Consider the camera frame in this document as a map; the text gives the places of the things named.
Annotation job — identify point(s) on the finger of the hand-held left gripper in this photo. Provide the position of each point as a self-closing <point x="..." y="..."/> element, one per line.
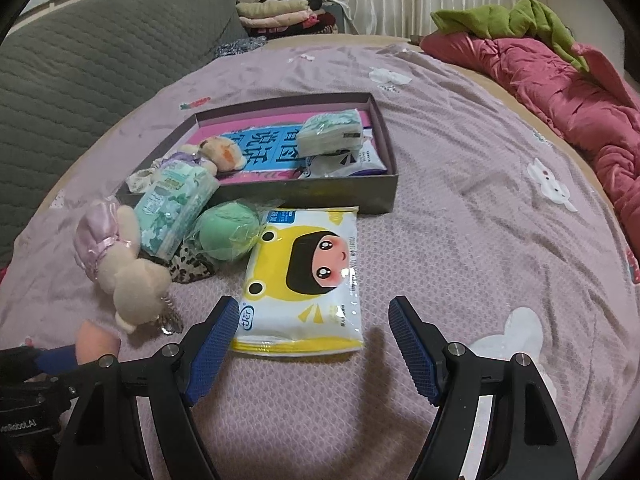
<point x="55" y="358"/>
<point x="60" y="386"/>

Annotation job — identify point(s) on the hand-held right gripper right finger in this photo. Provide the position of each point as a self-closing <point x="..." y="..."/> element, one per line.
<point x="415" y="355"/>

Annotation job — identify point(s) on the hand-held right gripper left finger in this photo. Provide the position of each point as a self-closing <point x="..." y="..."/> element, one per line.
<point x="212" y="355"/>

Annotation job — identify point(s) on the leopard print scrunchie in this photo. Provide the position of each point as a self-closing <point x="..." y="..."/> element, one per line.
<point x="190" y="267"/>

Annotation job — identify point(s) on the plush bear pink dress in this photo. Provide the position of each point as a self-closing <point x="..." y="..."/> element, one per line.
<point x="135" y="280"/>

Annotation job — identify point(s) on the yellow wet wipes packet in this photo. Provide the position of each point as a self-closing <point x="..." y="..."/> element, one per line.
<point x="300" y="280"/>

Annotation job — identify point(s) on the green sponge ball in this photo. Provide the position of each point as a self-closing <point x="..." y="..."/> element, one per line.
<point x="230" y="230"/>

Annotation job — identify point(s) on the green tissue pack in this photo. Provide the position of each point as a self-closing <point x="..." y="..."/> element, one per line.
<point x="172" y="205"/>
<point x="330" y="132"/>

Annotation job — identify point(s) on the dark shallow cardboard box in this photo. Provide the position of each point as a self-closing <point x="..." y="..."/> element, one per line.
<point x="325" y="195"/>

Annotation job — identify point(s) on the floral white scrunchie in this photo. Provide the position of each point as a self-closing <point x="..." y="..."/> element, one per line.
<point x="142" y="180"/>

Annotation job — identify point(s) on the plush bear purple dress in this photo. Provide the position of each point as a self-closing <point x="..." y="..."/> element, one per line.
<point x="227" y="155"/>

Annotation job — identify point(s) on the blue white wet wipes packet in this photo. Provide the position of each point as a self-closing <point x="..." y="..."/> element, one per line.
<point x="350" y="162"/>

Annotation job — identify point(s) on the pink book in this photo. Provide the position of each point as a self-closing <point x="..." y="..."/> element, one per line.
<point x="270" y="155"/>

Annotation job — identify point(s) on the grey quilted headboard cover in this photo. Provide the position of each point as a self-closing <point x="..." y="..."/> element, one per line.
<point x="75" y="85"/>

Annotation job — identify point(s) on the pink quilt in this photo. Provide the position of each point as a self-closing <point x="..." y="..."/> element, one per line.
<point x="550" y="85"/>

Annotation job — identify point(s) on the dark patterned cloth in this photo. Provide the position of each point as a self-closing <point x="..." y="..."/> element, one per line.
<point x="240" y="46"/>

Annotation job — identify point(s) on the pile of folded clothes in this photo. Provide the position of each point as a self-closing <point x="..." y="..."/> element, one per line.
<point x="270" y="10"/>

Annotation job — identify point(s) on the green cloth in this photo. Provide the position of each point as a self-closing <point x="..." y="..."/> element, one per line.
<point x="525" y="20"/>

